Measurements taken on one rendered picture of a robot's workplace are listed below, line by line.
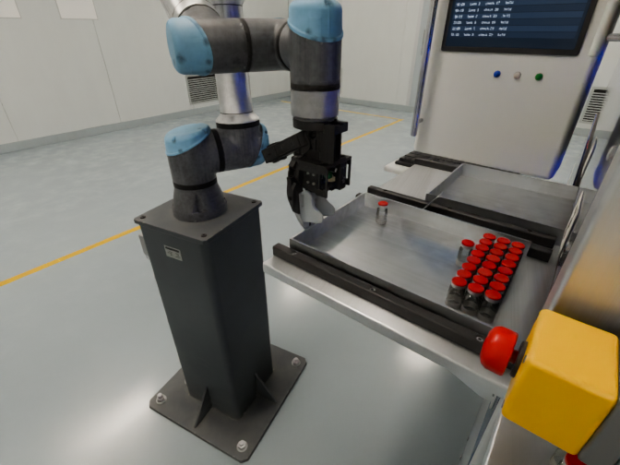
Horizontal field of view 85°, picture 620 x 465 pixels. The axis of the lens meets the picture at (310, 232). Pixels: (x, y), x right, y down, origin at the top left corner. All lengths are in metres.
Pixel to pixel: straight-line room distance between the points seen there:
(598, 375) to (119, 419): 1.49
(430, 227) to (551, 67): 0.74
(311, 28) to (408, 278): 0.40
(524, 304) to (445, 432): 0.94
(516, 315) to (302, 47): 0.48
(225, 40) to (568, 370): 0.54
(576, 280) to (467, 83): 1.09
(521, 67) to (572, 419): 1.14
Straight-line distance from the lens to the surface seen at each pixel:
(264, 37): 0.59
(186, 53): 0.56
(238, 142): 0.94
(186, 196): 0.96
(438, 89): 1.43
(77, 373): 1.82
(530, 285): 0.66
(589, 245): 0.35
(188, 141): 0.91
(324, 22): 0.52
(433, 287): 0.59
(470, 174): 1.06
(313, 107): 0.53
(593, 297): 0.38
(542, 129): 1.36
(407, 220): 0.76
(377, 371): 1.57
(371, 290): 0.53
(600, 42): 1.09
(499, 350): 0.34
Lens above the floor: 1.24
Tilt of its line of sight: 31 degrees down
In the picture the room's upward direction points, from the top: straight up
